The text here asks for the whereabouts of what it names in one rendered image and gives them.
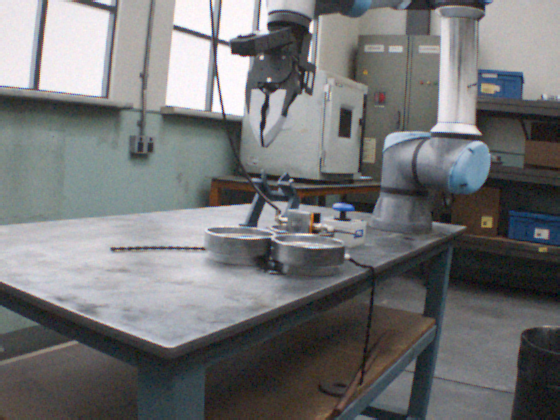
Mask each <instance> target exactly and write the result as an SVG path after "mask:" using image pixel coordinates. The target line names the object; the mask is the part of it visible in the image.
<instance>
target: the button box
mask: <svg viewBox="0 0 560 420"><path fill-rule="evenodd" d="M321 223H322V224H326V225H330V226H332V227H334V228H336V229H339V230H343V231H347V232H351V233H355V234H358V235H360V236H357V235H349V234H341V233H334V239H336V240H340V241H342V242H344V243H345V244H346V248H349V249H350V248H354V247H357V246H360V245H364V244H365V238H366V227H367V221H364V220H354V219H351V218H339V217H335V216H333V217H328V218H321Z"/></svg>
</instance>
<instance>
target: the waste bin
mask: <svg viewBox="0 0 560 420"><path fill-rule="evenodd" d="M517 367H518V368H517V379H516V384H515V393H514V398H513V405H512V412H511V417H510V420H560V326H557V327H556V326H535V327H532V328H528V329H526V330H524V331H523V332H522V334H521V338H520V347H519V352H518V358H517Z"/></svg>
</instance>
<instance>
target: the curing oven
mask: <svg viewBox="0 0 560 420"><path fill-rule="evenodd" d="M367 92H368V86H365V85H363V84H358V83H356V82H353V81H351V80H349V79H346V78H344V77H341V76H339V75H336V74H334V73H331V72H327V71H316V76H315V82H314V88H313V94H312V96H309V95H307V94H306V93H304V89H303V90H302V94H301V95H298V96H297V98H296V100H294V102H293V103H292V104H291V112H292V114H293V116H294V118H295V124H294V126H293V128H292V129H290V130H281V131H280V132H279V134H278V136H277V137H276V139H275V140H274V141H273V143H272V144H271V145H270V146H269V147H268V148H261V147H260V146H259V145H258V143H257V141H256V138H255V136H254V134H253V131H252V128H251V122H250V117H249V114H248V111H247V106H246V101H245V100H244V114H243V127H242V142H241V149H240V156H239V159H240V161H241V163H242V164H243V166H244V168H245V170H246V172H247V174H248V175H249V177H252V173H260V174H261V169H263V170H264V172H265V173H266V174H270V175H279V176H282V175H283V174H284V173H285V172H286V171H287V172H288V174H289V175H290V177H298V178H308V179H313V182H312V184H313V185H319V180H322V179H349V180H348V183H352V184H354V179H361V175H362V165H363V161H362V154H363V143H364V134H365V123H366V103H367Z"/></svg>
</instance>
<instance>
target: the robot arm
mask: <svg viewBox="0 0 560 420"><path fill-rule="evenodd" d="M493 1H494V0H266V8H267V10H268V13H267V15H268V19H267V24H266V26H267V28H262V29H259V30H256V31H253V32H251V33H243V34H239V35H236V37H235V38H232V39H230V40H229V48H230V55H231V56H233V55H239V57H252V56H255V55H257V54H258V56H257V57H255V58H254V59H253V62H254V63H253V65H252V68H251V71H248V77H247V81H246V84H245V90H244V95H245V101H246V106H247V111H248V114H249V117H250V122H251V128H252V131H253V134H254V136H255V138H256V141H257V143H258V145H259V146H260V147H261V148H268V147H269V146H270V145H271V144H272V143H273V141H274V140H275V139H276V137H277V136H278V134H279V132H280V131H281V130H290V129H292V128H293V126H294V124H295V118H294V116H293V114H292V112H291V104H292V103H293V102H294V100H296V98H297V96H298V95H301V94H302V90H303V89H304V93H306V94H307V95H309V96H312V94H313V88H314V82H315V76H316V70H317V66H316V65H315V64H314V63H311V62H309V56H310V50H311V45H312V40H311V38H312V33H311V32H310V31H309V29H310V23H312V22H313V17H319V16H323V15H329V14H339V13H340V14H341V15H343V16H348V17H350V18H359V17H361V15H364V14H365V13H366V12H367V10H370V9H376V8H386V7H389V8H391V9H393V10H412V9H414V10H429V11H431V10H435V13H436V14H437V15H438V16H439V18H440V19H441V20H442V22H441V26H442V31H441V39H442V40H441V59H440V64H441V69H440V89H439V96H440V99H439V109H438V115H439V119H438V123H437V125H436V126H434V128H433V129H432V130H431V133H428V132H402V133H392V134H390V135H388V136H387V138H386V140H385V145H384V150H383V158H384V161H383V172H382V182H381V191H380V197H379V199H378V201H377V204H376V206H375V208H374V211H373V213H372V215H371V218H370V227H371V228H373V229H377V230H381V231H386V232H399V233H409V234H428V233H431V232H432V221H431V216H430V211H429V202H428V196H429V189H430V190H438V191H444V192H451V193H453V194H471V193H474V192H475V191H477V190H478V189H479V188H480V186H482V185H483V184H484V183H485V179H486V177H487V175H488V174H489V167H490V154H489V153H488V152H489V149H488V147H487V146H486V145H485V144H484V143H482V142H481V138H482V134H481V133H480V132H479V131H478V130H477V129H476V127H475V121H476V112H477V110H476V103H477V85H478V82H477V76H478V60H479V59H478V51H479V47H478V43H479V37H478V34H479V27H478V26H479V22H480V20H482V19H483V17H485V16H486V14H485V11H486V5H487V6H488V5H489V4H490V3H491V4H492V2H493ZM305 72H307V77H306V83H304V78H305ZM310 72H311V73H312V74H313V77H312V84H311V88H310V87H308V81H309V75H310ZM263 89H264V91H263ZM269 94H271V95H269Z"/></svg>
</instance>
